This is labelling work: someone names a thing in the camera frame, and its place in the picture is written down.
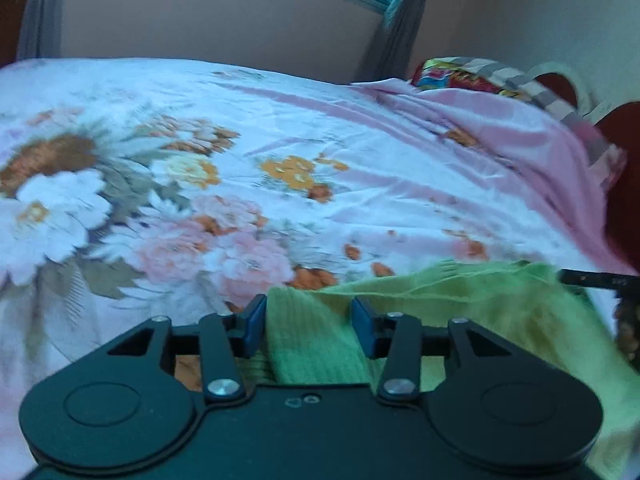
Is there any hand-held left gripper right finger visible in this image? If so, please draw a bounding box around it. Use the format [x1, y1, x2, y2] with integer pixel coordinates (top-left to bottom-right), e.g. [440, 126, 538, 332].
[351, 297, 512, 404]

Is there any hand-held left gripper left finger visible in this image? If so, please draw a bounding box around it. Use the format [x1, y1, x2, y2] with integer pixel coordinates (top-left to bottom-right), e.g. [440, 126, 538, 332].
[106, 294, 268, 407]

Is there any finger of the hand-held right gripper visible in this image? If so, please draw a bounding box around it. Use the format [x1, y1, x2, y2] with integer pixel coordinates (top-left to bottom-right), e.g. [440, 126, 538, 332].
[556, 269, 640, 292]

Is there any green ribbed knit sweater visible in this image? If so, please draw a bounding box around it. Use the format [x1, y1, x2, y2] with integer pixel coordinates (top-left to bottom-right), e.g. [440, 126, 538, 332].
[227, 259, 640, 480]

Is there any pink blanket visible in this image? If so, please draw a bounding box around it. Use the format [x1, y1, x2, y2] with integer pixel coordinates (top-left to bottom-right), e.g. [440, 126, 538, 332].
[350, 77, 636, 276]

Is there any red wooden headboard white trim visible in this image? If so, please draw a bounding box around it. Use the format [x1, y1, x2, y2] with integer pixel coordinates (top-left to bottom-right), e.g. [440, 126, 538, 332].
[530, 61, 640, 271]

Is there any striped colourful pillow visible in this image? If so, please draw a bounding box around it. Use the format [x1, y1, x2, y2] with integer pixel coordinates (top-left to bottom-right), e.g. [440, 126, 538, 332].
[411, 56, 628, 188]

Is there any floral bed sheet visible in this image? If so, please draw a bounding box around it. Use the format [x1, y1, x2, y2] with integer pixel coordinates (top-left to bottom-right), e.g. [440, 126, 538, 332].
[0, 57, 621, 480]

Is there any grey curtain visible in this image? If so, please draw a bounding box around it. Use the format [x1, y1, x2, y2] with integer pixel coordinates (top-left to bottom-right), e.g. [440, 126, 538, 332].
[362, 0, 451, 83]
[17, 0, 68, 61]

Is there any brown wooden door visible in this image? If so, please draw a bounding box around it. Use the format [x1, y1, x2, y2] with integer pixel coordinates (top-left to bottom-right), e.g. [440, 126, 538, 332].
[0, 0, 38, 68]

